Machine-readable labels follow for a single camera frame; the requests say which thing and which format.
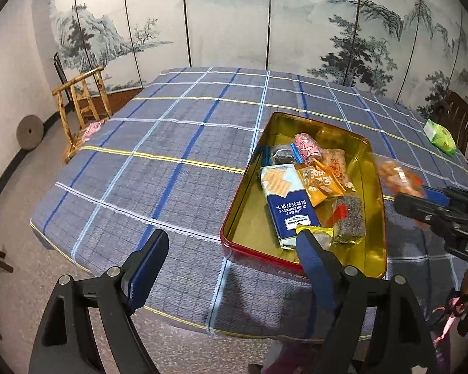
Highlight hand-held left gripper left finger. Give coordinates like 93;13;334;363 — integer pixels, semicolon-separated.
30;229;170;374

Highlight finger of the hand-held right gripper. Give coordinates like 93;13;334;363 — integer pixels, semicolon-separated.
423;185;468;209
394;193;453;228

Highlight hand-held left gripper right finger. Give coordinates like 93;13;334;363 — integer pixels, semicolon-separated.
295;229;439;374

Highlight brown snack packet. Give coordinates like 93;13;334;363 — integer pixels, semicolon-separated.
376;156;426;199

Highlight grey sesame bar packet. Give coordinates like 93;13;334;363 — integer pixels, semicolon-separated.
333;196;366;244

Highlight light blue cracker packet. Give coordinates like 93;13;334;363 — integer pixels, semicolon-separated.
261;164;322;250

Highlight gold tin with red rim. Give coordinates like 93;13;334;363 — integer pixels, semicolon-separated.
219;112;388;280

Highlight orange and white snack packet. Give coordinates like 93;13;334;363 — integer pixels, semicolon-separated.
320;149;353;191

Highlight dark seaweed snack packet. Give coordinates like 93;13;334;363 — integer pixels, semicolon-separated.
271;143;303;165

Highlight pink patterned snack packet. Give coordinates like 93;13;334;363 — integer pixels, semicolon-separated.
294;133;322;164

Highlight green tissue pack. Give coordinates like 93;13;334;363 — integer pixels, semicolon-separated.
424;119;457;157

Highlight dark wooden chair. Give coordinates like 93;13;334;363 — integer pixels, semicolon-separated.
429;91;468;154

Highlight person's purple clothing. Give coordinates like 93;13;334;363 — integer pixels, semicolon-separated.
247;341;328;374

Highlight blue checked tablecloth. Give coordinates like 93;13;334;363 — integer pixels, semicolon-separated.
29;66;468;339

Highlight pink cloth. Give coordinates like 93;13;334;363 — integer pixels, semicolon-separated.
80;122;104;143

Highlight bamboo chair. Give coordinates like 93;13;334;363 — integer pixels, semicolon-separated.
51;66;112;164

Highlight round stone disc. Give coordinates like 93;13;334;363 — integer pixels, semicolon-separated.
16;115;43;151

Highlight black metal chair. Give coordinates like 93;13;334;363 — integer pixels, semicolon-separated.
53;52;73;102

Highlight painted folding screen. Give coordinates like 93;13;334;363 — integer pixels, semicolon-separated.
47;0;468;112

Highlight pink strap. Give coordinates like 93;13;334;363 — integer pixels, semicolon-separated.
433;286;468;345

